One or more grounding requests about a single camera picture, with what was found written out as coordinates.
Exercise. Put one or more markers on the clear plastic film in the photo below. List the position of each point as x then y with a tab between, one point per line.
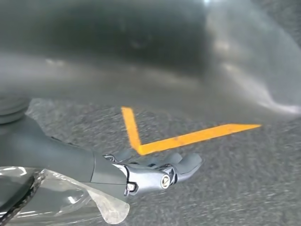
110	209

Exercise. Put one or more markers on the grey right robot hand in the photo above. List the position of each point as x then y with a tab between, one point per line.
59	162

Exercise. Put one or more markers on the grey robot leg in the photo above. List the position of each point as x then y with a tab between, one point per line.
247	46

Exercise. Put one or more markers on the yellow floor tape square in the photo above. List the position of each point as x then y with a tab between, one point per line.
188	137

